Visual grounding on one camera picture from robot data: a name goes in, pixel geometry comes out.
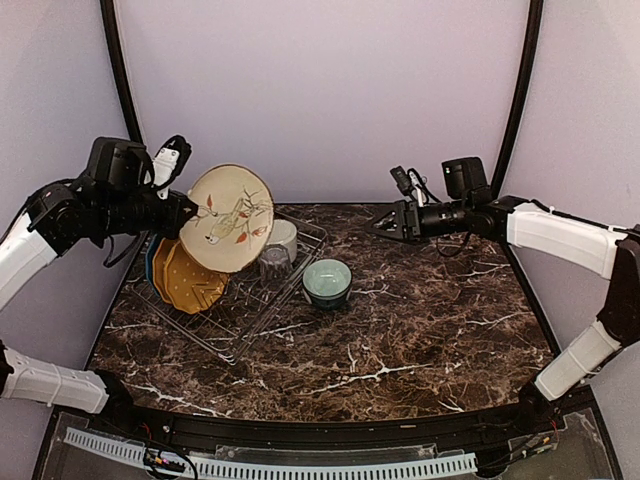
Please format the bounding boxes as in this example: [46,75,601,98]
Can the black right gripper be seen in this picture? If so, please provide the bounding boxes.
[365,198,471,245]

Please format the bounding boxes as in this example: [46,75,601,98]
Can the blue polka dot plate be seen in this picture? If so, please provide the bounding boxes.
[144,240,157,291]

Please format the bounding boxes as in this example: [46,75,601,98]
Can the yellow polka dot plate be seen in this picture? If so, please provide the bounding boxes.
[152,239,175,304]

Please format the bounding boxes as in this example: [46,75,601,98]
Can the cream bird pattern plate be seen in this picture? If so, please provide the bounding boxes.
[180,164,274,273]

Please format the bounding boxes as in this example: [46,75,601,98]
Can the green ribbed ceramic bowl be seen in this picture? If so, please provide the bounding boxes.
[302,259,353,311]

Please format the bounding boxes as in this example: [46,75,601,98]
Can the white ribbed ceramic mug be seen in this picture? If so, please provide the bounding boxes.
[267,219,298,263]

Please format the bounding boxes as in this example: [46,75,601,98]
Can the clear plastic tumbler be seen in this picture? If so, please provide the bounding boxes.
[258,244,293,289]

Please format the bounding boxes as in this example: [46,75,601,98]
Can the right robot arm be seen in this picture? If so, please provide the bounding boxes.
[367,157,639,434]

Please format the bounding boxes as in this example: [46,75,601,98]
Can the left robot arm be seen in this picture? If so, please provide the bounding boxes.
[1,176,195,436]

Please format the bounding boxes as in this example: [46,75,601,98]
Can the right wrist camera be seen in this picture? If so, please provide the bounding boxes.
[390,166,430,207]

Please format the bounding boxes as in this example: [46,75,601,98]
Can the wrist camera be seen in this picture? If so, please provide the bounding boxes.
[390,166,430,207]
[82,135,192,200]

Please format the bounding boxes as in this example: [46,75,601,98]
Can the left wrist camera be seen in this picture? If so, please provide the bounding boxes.
[82,135,192,200]

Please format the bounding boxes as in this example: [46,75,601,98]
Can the wire dish rack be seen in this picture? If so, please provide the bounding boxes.
[131,213,328,365]

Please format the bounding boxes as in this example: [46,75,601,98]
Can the black aluminium front rail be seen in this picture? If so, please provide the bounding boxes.
[50,386,601,453]

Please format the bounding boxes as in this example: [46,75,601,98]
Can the white slotted cable duct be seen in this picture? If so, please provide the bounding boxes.
[63,427,478,479]

